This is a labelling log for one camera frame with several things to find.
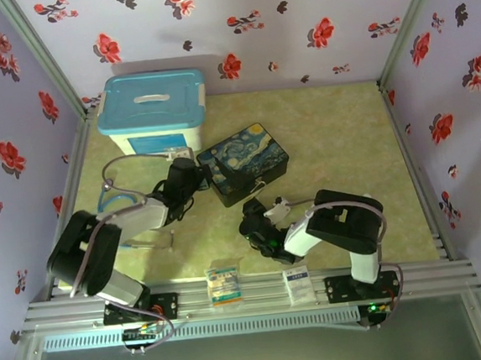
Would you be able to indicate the aluminium front rail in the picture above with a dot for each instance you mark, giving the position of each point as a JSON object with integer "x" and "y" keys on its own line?
{"x": 260, "y": 304}

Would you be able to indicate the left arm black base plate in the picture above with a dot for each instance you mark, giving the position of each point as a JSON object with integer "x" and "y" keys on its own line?
{"x": 167, "y": 306}

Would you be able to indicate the grey metal panel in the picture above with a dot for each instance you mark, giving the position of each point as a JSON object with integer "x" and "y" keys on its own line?
{"x": 256, "y": 357}

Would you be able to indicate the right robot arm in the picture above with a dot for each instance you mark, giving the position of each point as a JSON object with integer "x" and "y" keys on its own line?
{"x": 345, "y": 225}

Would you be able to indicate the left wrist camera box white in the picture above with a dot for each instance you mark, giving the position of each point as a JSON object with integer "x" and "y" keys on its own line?
{"x": 180, "y": 153}

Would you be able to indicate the starry night print box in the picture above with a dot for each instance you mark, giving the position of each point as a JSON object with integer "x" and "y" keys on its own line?
{"x": 243, "y": 158}

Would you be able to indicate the aluminium side rail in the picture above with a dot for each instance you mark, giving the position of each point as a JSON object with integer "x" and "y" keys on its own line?
{"x": 417, "y": 173}
{"x": 74, "y": 177}

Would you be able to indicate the aluminium corner frame post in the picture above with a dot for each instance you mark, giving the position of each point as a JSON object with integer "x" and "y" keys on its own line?
{"x": 38, "y": 54}
{"x": 410, "y": 22}

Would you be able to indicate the white paper packet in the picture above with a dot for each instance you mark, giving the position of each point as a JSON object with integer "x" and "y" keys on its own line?
{"x": 299, "y": 285}

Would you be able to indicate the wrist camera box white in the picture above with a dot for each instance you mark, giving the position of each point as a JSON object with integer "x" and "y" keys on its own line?
{"x": 277, "y": 210}
{"x": 180, "y": 153}

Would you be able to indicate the green and white packet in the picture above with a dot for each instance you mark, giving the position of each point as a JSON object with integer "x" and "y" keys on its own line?
{"x": 224, "y": 286}

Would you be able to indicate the white storage box blue lid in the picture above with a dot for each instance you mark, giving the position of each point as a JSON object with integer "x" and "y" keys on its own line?
{"x": 152, "y": 107}

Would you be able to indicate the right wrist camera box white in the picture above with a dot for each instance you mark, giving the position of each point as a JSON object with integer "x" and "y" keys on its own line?
{"x": 277, "y": 210}

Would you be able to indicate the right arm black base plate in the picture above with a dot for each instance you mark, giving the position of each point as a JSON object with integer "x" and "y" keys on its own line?
{"x": 338, "y": 289}

